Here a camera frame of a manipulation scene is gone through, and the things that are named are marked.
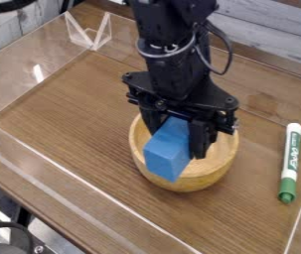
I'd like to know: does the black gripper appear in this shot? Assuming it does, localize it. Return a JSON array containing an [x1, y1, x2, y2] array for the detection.
[[122, 56, 239, 159]]

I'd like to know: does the blue block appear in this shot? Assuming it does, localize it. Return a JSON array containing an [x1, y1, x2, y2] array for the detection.
[[144, 117, 192, 183]]

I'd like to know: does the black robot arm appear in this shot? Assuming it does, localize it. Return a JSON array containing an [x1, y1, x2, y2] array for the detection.
[[122, 0, 239, 159]]

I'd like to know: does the wooden brown bowl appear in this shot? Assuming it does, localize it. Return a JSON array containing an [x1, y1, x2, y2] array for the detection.
[[129, 114, 239, 192]]

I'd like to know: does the green white dry-erase marker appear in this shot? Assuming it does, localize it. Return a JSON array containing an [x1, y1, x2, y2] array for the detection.
[[277, 123, 301, 203]]

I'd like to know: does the black metal stand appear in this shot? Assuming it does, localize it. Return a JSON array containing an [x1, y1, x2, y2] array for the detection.
[[0, 207, 54, 254]]

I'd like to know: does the clear acrylic tray wall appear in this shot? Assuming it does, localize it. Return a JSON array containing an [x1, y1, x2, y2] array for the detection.
[[0, 10, 301, 254]]

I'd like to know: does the black cable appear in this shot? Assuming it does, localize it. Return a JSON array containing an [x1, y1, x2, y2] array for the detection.
[[0, 221, 38, 254]]

